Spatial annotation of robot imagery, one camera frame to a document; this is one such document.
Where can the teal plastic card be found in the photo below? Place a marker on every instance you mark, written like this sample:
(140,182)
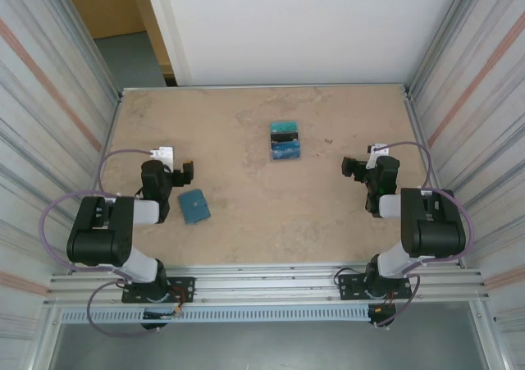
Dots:
(284,126)

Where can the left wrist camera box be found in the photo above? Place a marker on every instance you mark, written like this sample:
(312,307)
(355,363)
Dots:
(163,153)

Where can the aluminium table border frame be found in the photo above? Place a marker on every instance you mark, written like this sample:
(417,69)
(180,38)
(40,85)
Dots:
(328,87)

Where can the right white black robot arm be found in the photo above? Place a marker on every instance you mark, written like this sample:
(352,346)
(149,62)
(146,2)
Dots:
(435,226)

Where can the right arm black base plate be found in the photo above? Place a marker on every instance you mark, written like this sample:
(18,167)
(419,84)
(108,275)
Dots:
(348,286)

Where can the stack of teal blue cards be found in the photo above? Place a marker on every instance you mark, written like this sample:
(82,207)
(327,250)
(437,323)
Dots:
(286,156)

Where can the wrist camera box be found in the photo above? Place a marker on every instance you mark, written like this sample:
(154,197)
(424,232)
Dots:
(163,153)
(376,152)

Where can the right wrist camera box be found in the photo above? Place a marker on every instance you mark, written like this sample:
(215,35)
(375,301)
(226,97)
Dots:
(376,152)

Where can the teal leather card holder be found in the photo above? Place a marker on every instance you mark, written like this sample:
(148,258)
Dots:
(194,206)

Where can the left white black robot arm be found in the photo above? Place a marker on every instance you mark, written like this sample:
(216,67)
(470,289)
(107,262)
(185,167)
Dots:
(98,230)

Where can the black plastic card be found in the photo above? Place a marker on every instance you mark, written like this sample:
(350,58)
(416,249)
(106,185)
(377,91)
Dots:
(284,137)

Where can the aluminium extrusion rail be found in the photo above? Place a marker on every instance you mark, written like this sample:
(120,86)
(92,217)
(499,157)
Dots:
(266,281)

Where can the wooden door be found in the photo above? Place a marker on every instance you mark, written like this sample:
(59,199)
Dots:
(102,5)

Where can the blue plastic card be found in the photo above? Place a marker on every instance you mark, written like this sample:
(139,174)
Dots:
(286,150)

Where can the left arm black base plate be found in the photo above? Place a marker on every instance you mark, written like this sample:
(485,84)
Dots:
(184,288)

